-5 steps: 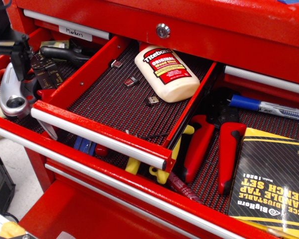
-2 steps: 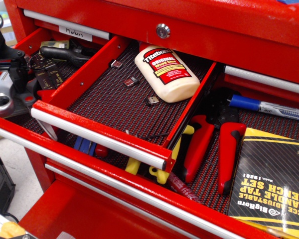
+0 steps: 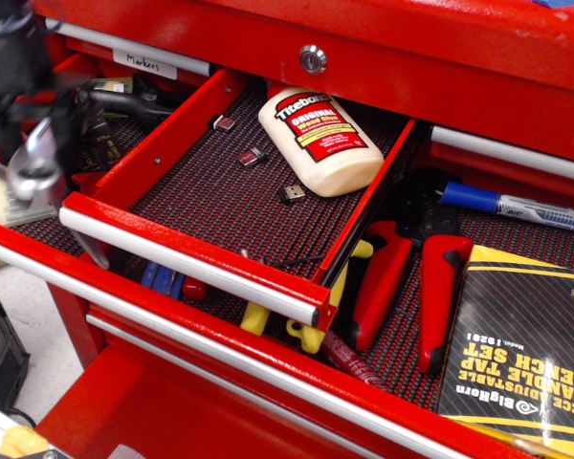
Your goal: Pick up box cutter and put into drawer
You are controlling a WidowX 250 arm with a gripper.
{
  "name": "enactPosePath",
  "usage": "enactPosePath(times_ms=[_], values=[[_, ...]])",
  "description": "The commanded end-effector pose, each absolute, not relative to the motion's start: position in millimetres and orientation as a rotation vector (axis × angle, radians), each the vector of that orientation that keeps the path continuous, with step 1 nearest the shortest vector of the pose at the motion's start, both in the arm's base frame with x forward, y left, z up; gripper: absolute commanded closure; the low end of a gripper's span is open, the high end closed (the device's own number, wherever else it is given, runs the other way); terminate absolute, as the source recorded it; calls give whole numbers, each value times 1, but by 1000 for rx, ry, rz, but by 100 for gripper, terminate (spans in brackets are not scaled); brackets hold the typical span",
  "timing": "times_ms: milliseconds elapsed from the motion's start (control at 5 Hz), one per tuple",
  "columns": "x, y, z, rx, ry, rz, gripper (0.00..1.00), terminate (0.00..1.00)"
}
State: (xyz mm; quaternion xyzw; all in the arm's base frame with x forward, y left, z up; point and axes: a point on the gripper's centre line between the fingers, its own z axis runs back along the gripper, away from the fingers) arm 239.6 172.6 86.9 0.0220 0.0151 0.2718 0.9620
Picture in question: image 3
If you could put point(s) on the USB dongle in drawer middle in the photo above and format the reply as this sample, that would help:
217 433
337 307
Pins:
252 156

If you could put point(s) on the black handled clamp tool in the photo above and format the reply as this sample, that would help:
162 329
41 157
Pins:
148 103

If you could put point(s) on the yellow handled tool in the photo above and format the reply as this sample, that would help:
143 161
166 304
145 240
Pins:
255 317

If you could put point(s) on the black yellow tap wrench package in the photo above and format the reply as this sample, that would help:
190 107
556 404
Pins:
510 364

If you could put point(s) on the silver cabinet lock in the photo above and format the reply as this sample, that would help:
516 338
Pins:
312 59

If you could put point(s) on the red tube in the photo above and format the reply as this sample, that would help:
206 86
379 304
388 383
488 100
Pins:
344 358

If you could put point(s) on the yellow green packet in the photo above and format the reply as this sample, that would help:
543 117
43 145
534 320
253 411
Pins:
122 85

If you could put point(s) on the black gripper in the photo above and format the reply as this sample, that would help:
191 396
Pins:
26 69

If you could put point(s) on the red handled crimping pliers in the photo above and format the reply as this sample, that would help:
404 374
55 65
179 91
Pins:
413 219

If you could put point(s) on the small red open drawer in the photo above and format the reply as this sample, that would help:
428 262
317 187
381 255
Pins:
182 199

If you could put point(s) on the clear plastic bit case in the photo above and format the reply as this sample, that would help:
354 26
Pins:
13 213

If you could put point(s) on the USB dongle near drawer back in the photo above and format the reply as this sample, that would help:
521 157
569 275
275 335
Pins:
222 122

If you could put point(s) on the red tool chest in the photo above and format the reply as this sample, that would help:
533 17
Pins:
490 86

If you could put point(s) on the white Markers label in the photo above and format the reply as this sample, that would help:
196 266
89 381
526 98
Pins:
145 64

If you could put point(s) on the red round knob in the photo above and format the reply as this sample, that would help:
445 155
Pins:
194 289

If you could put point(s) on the black wire stripper tool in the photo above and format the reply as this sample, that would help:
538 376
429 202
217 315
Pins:
100 150

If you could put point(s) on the blue handled tool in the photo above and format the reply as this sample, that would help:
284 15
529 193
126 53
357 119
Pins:
162 280

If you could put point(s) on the Titebond wood glue bottle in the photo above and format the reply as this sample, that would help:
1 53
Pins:
329 152

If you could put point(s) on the blue cap BIC marker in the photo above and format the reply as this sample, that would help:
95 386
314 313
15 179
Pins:
475 198

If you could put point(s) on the orange grey scissors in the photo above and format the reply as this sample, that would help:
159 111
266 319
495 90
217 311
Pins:
88 243

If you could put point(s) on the black USB dongle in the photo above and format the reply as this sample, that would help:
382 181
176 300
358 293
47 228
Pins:
290 194

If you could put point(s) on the silver box cutter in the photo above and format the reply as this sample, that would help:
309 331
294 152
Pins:
33 173

